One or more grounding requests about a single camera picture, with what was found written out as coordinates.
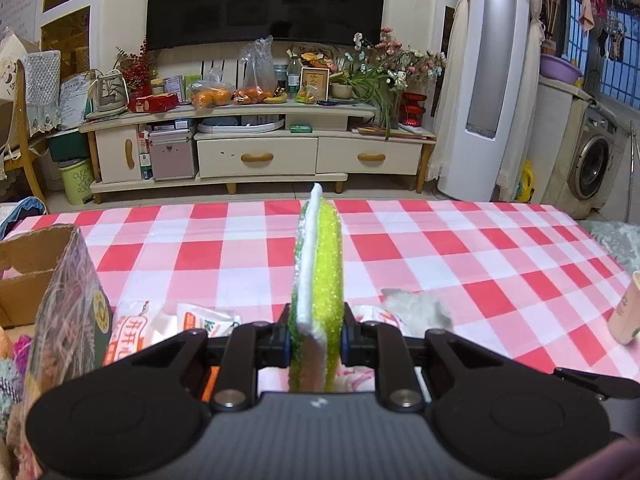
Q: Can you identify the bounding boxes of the grey fluffy glove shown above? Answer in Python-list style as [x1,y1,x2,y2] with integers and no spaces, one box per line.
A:
[381,287,455,338]

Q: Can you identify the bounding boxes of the potted spider plant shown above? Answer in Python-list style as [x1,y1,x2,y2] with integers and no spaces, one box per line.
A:
[330,67,401,138]

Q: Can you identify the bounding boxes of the paper cup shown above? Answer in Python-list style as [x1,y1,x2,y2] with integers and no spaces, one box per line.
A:
[607,270,640,346]

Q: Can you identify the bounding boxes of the tall bag of tangerines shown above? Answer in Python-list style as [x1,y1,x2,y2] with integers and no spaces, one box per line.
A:
[232,36,278,106]

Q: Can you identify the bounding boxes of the artificial flower bouquet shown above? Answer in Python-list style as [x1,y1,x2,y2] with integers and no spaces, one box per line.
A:
[350,27,448,91]

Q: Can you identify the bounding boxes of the cream TV cabinet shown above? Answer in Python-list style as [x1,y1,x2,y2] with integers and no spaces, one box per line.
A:
[79,100,437,206]

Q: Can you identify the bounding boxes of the green plastic bottle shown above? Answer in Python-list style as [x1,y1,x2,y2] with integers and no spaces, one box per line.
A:
[286,56,303,95]

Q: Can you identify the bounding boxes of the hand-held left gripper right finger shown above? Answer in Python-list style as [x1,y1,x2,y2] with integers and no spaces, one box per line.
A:
[341,305,538,411]

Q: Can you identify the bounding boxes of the bag of oranges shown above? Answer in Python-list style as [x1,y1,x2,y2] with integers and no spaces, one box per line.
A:
[189,67,236,110]

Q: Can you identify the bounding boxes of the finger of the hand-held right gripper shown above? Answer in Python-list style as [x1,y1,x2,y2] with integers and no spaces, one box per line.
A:
[552,367,640,402]

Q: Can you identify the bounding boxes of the wooden chair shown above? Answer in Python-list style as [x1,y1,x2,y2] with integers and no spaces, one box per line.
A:
[0,60,51,201]

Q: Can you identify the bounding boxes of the green trash bin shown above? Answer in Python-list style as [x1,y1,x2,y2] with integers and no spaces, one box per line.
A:
[59,157,96,206]

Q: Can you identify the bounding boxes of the green scouring sponge pad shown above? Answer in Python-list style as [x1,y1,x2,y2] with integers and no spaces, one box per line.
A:
[287,182,346,393]

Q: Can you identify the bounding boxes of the black television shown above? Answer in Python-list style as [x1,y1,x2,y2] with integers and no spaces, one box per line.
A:
[145,0,388,52]

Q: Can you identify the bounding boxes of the cardboard box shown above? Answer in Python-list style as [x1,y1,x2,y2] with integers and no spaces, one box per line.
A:
[0,224,118,480]

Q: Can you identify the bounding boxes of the red berry branch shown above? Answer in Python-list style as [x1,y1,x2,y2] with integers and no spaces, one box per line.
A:
[115,35,158,91]

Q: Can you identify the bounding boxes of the red gift box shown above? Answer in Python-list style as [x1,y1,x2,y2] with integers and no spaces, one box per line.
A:
[127,92,180,113]

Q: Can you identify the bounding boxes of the wooden picture frame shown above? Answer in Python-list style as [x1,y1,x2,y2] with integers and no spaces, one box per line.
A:
[298,66,331,103]

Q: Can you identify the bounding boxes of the yellow detergent bottle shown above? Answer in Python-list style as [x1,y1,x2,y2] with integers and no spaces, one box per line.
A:
[517,160,536,203]

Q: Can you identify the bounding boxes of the purple basin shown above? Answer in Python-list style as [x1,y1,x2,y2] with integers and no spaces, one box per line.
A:
[539,54,583,85]

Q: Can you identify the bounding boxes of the tissue packet with red print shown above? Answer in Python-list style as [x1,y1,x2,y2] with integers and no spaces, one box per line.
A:
[102,300,166,368]

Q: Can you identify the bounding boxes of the small glass tank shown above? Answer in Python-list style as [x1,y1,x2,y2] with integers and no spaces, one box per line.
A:
[90,69,132,113]

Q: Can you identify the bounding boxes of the red ornament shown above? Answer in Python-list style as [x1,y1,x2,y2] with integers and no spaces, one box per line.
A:
[400,91,427,131]

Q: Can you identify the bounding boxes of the silver storage case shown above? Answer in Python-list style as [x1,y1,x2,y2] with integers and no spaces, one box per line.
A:
[148,130,197,181]

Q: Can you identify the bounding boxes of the white tower air conditioner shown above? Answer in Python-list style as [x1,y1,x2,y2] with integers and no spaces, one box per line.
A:
[437,0,543,203]

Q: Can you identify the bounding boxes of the washing machine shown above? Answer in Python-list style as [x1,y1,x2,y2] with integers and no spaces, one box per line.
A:
[540,77,633,221]

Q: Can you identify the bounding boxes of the white orange tissue packet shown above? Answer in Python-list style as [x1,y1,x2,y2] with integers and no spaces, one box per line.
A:
[350,305,401,332]

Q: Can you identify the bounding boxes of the grey floral cloth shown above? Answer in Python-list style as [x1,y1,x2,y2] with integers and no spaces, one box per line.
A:
[585,220,640,276]

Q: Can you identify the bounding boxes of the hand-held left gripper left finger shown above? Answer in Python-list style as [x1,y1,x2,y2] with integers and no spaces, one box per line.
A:
[95,305,292,411]

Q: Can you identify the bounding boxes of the red checked tablecloth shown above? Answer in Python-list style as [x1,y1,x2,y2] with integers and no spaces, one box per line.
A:
[0,199,640,480]

